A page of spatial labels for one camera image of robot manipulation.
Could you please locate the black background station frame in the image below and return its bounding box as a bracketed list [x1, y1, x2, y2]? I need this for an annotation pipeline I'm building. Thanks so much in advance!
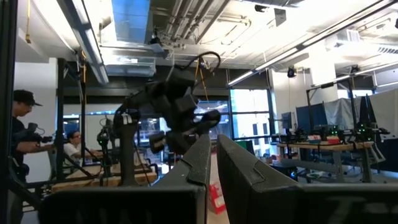
[55, 51, 90, 183]

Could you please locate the large window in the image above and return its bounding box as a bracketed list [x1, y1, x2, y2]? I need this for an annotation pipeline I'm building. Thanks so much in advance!
[229, 88, 272, 140]

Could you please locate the dark computer monitor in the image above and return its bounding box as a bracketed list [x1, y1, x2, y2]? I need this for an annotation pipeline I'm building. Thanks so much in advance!
[280, 111, 294, 131]

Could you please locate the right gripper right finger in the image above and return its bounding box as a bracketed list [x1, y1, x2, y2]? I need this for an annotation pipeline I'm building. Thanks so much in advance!
[216, 133, 398, 224]

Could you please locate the wooden background table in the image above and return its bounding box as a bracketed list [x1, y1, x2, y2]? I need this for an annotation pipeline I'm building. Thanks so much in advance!
[275, 141, 379, 184]
[51, 155, 158, 193]

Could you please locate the black handheld camera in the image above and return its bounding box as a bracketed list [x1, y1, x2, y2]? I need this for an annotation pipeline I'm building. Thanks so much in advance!
[15, 122, 53, 144]

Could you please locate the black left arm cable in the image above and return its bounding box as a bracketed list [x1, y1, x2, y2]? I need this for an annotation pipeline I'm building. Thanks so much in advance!
[175, 50, 222, 74]

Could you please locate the yellow hanging strap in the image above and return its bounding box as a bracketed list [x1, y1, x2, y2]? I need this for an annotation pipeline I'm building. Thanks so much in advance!
[195, 57, 210, 102]
[25, 0, 32, 44]

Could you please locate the person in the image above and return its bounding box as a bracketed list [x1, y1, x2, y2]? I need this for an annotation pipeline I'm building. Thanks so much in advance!
[12, 89, 56, 218]
[63, 129, 103, 166]

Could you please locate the long ceiling light fixture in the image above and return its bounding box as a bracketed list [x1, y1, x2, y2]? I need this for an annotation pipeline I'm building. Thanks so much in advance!
[226, 0, 398, 88]
[32, 0, 110, 85]

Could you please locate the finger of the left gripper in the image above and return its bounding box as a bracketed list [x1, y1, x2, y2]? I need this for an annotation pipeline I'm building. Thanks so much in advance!
[182, 132, 197, 154]
[167, 131, 184, 155]

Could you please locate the grey curtain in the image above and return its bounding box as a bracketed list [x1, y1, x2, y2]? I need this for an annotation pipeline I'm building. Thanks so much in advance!
[323, 96, 364, 131]

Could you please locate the red Froot Loops cereal box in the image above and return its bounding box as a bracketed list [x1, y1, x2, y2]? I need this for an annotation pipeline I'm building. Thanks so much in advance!
[208, 182, 227, 215]

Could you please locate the black vertical frame post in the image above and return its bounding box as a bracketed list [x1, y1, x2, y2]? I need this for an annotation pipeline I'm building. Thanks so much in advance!
[0, 0, 18, 224]

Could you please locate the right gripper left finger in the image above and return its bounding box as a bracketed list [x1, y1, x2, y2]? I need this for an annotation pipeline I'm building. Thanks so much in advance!
[39, 133, 212, 224]

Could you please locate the blue partition panel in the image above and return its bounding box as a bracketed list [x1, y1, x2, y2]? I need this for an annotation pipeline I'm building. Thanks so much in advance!
[295, 102, 328, 134]

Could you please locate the grey partition panel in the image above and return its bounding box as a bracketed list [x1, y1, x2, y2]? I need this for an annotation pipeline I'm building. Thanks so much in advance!
[368, 88, 398, 140]

